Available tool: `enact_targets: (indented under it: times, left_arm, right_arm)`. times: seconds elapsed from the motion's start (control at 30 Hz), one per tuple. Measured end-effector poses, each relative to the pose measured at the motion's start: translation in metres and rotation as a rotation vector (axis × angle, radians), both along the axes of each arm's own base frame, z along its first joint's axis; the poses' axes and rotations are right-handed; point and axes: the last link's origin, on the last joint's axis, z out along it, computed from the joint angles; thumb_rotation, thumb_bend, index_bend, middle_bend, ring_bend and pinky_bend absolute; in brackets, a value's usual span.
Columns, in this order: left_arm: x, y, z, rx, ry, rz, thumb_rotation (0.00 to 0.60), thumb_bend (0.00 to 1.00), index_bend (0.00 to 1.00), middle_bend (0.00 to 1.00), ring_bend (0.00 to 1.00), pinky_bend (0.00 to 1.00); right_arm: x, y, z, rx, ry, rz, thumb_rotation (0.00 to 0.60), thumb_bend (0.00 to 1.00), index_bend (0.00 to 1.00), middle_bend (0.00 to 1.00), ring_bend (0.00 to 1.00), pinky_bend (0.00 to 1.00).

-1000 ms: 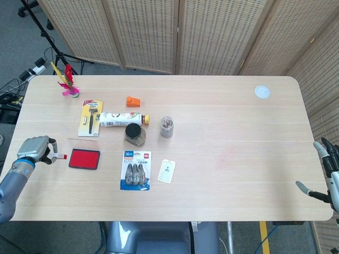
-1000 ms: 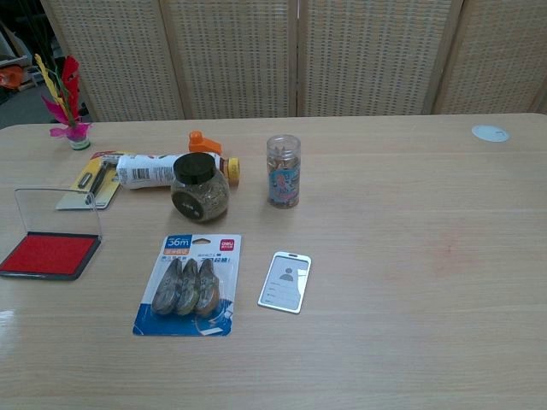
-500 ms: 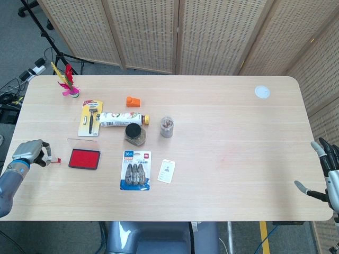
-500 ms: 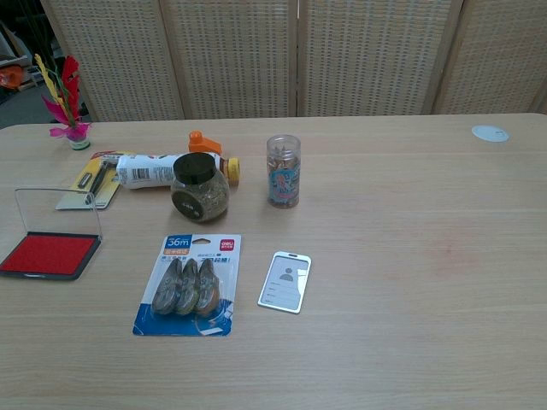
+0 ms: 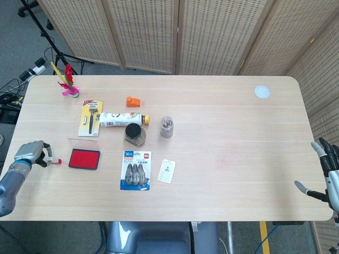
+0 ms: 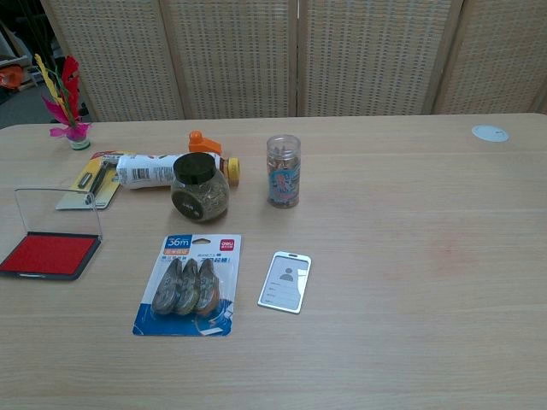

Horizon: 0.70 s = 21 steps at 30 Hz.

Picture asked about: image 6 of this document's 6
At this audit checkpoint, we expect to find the red ink pad clear lid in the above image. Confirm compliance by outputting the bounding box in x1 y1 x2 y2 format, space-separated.
0 187 103 282

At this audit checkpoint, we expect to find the white bottle yellow cap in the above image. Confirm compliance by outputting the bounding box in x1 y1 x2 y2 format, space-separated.
115 153 241 190

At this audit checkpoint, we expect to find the woven wooden folding screen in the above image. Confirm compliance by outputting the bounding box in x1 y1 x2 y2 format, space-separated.
40 0 547 123

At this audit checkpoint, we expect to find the blue correction tape pack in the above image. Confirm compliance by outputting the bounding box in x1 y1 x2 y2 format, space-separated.
131 233 243 338

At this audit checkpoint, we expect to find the glass jar black lid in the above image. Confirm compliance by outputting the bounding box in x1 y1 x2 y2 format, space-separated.
170 152 231 224

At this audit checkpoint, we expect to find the clear jar octopus label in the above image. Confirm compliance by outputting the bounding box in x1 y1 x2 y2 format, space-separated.
266 134 303 209

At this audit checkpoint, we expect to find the silver ID badge holder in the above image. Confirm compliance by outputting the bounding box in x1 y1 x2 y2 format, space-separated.
256 250 313 315

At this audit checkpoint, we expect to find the razor in yellow blister pack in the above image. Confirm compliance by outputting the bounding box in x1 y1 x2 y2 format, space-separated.
55 149 125 211

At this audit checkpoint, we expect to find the colourful feather shuttlecock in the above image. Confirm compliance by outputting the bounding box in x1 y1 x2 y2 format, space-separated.
33 54 93 151

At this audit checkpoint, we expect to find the orange background object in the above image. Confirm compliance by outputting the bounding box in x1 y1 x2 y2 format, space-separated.
0 64 25 91

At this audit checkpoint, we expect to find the white round cable grommet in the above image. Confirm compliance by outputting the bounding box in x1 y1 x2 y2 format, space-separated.
471 125 510 144

